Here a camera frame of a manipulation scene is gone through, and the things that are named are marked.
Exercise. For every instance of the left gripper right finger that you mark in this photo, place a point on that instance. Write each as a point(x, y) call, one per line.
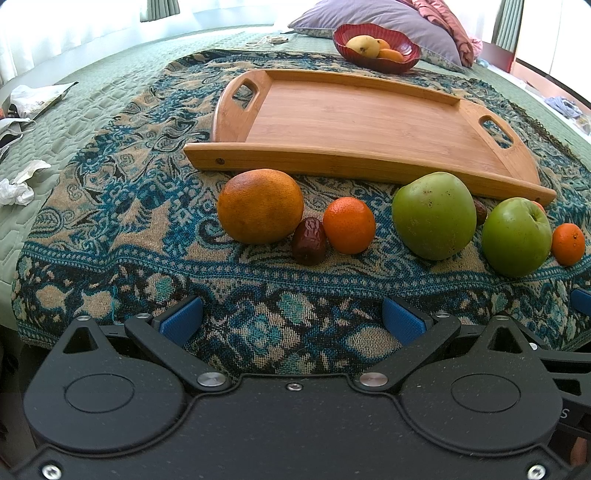
point(422, 337)

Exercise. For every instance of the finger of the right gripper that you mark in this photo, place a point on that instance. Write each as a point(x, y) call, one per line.
point(580, 300)

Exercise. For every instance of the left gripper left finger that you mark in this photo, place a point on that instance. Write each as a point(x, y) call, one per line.
point(162, 339)

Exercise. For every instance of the small green apple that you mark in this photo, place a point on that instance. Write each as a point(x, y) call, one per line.
point(516, 237)

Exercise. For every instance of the large green apple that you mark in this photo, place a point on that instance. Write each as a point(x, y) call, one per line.
point(435, 216)

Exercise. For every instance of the dark red jujube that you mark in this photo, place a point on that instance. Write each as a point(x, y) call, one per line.
point(309, 243)

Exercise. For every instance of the large orange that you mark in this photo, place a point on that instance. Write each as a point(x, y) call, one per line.
point(260, 206)

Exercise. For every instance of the blue patterned throw cloth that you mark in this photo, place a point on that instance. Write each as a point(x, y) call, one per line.
point(131, 227)

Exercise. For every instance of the blue clothes pile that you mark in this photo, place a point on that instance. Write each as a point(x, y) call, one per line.
point(566, 108)

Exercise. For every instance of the crumpled white paper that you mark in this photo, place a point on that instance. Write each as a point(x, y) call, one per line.
point(17, 191)

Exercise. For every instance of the wooden serving tray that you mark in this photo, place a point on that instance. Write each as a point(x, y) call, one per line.
point(357, 127)

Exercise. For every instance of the pink blanket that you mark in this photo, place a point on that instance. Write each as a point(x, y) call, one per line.
point(438, 13)

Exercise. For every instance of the right green curtain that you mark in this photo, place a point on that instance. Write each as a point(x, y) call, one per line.
point(508, 24)

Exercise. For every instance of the green curtain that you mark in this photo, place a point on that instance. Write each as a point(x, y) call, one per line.
point(508, 24)
point(153, 10)

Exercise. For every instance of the green quilted bedspread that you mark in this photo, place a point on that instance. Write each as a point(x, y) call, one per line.
point(99, 91)

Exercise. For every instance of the orange fruit in bowl front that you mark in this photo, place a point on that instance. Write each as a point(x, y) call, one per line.
point(392, 55)

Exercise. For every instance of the orange fruit in bowl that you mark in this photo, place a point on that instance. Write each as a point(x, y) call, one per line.
point(392, 55)
point(383, 44)

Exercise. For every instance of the purple pillow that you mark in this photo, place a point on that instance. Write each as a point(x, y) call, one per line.
point(437, 45)

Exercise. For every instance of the red fruit bowl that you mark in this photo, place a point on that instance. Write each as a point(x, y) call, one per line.
point(396, 39)

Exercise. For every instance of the orange fruit in bowl back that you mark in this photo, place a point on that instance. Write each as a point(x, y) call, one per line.
point(383, 44)

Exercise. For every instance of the left green curtain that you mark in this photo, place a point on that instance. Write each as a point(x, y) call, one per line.
point(153, 10)

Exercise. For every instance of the white sheer curtain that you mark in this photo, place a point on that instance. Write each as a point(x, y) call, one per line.
point(34, 33)

